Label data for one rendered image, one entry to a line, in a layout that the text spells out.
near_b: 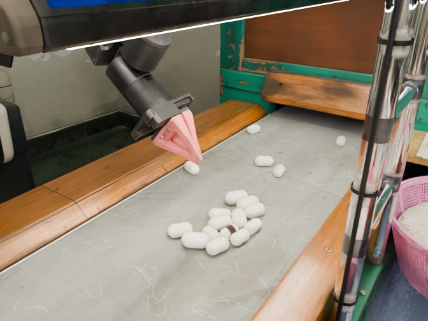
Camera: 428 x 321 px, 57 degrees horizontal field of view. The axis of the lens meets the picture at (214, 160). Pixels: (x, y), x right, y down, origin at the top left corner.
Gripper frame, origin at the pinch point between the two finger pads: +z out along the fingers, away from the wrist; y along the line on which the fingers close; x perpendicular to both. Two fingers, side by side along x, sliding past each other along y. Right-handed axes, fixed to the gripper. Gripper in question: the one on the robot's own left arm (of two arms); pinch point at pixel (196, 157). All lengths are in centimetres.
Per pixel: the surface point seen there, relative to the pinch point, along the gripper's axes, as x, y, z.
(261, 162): 2.7, 15.7, 6.8
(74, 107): 170, 114, -105
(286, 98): 2.7, 38.8, -1.2
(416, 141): -13.8, 36.3, 22.8
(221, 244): -2.7, -9.5, 12.1
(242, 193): -0.2, 2.6, 8.9
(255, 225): -3.6, -3.2, 13.2
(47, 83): 156, 98, -119
